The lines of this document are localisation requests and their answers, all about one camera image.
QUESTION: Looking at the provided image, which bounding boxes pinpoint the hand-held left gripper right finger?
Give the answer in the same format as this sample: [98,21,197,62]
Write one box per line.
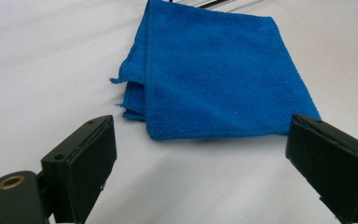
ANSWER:
[285,114,358,224]

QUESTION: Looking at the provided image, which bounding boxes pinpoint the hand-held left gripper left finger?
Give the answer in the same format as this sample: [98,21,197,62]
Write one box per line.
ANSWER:
[40,114,118,224]

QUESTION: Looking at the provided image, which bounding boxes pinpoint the blue microfibre cloth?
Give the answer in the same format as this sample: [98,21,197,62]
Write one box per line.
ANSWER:
[109,0,322,142]

